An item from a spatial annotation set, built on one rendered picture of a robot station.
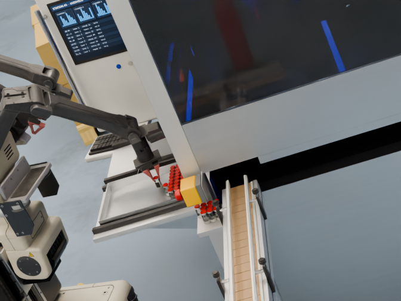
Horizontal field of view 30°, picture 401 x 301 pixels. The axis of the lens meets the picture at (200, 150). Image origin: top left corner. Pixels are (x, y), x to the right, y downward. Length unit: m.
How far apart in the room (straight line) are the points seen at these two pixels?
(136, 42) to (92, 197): 2.69
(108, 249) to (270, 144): 2.04
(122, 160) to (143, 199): 0.39
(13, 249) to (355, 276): 1.33
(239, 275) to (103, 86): 1.62
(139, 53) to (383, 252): 1.13
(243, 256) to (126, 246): 2.11
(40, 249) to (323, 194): 1.14
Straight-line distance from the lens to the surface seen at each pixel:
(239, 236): 2.31
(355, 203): 2.63
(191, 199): 2.47
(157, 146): 3.12
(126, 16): 2.30
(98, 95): 3.58
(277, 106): 2.41
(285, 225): 2.65
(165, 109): 2.41
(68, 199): 5.04
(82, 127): 5.58
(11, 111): 2.48
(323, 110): 2.43
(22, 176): 3.01
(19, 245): 3.04
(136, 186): 2.91
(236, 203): 2.46
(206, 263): 3.87
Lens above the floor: 2.24
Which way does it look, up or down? 27 degrees down
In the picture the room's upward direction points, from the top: 23 degrees counter-clockwise
